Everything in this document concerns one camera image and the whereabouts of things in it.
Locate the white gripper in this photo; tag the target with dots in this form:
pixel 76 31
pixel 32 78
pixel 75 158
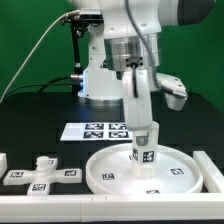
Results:
pixel 137 104

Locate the white round table top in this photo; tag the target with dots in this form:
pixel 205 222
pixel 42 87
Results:
pixel 114 170

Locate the white cross table base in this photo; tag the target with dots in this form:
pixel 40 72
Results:
pixel 40 179

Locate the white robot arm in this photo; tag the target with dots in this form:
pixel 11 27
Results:
pixel 131 28

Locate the white marker sheet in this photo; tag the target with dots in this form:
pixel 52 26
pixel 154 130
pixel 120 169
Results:
pixel 95 131

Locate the white left fence block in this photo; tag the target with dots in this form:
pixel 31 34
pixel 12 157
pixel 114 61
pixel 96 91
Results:
pixel 3 164

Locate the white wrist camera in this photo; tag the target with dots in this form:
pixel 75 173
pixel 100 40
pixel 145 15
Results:
pixel 174 90

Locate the white right fence rail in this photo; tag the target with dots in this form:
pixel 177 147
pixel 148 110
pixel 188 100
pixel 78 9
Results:
pixel 213 178

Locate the white fence rail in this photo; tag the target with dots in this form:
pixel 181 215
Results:
pixel 90 208
pixel 213 178

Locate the black camera stand pole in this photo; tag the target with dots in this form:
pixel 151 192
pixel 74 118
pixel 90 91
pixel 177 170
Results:
pixel 78 69

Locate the white front fence rail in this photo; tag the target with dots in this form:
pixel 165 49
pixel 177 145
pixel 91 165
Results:
pixel 90 208

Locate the black camera on stand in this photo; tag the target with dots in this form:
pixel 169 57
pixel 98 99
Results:
pixel 83 16

